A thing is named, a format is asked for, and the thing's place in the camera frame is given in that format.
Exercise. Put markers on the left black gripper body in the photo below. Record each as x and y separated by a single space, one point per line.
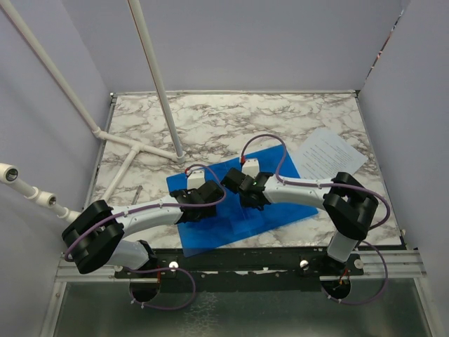
208 213

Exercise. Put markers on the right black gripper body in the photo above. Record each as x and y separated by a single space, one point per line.
245 203

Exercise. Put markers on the blue clip file folder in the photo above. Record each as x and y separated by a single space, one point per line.
234 223

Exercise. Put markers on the white printed paper sheet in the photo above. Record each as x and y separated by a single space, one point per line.
324 153

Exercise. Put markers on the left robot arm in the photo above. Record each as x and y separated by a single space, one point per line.
97 236

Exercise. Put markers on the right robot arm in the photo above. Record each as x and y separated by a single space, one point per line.
348 204

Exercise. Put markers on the metal pen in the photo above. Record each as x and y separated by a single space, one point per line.
137 194

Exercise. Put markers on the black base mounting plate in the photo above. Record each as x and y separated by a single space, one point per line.
239 270

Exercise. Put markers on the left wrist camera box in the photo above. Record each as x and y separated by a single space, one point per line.
195 178

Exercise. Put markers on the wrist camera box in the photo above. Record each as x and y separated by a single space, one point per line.
195 178
251 167

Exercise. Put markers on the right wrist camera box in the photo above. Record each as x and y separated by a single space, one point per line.
251 167

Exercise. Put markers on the white pvc pipe frame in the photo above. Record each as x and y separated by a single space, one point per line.
47 200

